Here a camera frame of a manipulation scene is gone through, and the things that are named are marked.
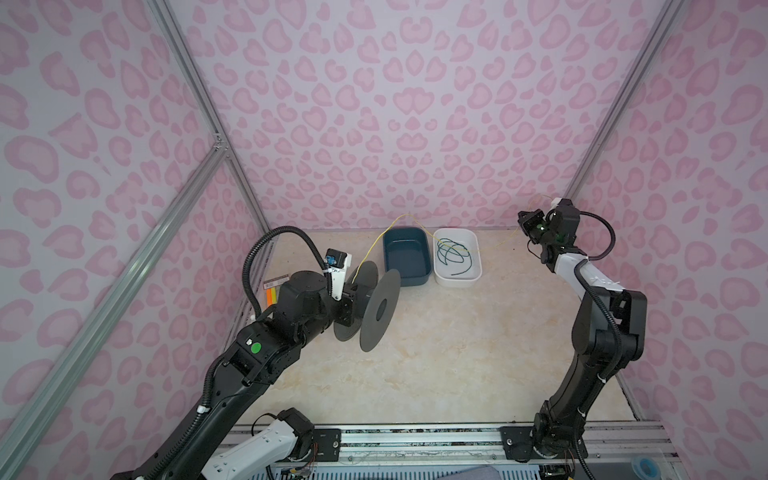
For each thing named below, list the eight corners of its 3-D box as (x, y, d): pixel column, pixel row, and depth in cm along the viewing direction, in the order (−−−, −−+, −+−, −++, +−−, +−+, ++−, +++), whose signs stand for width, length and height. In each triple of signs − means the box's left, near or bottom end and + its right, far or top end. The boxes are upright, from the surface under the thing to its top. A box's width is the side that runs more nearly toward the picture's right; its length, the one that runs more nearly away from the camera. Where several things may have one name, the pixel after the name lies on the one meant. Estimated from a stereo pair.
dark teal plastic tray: (382, 285, 106) (382, 275, 101) (384, 237, 121) (383, 226, 116) (431, 285, 106) (432, 274, 101) (426, 237, 121) (428, 226, 116)
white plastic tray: (434, 288, 105) (436, 278, 100) (429, 239, 120) (431, 228, 115) (484, 288, 105) (488, 278, 100) (473, 238, 120) (476, 228, 115)
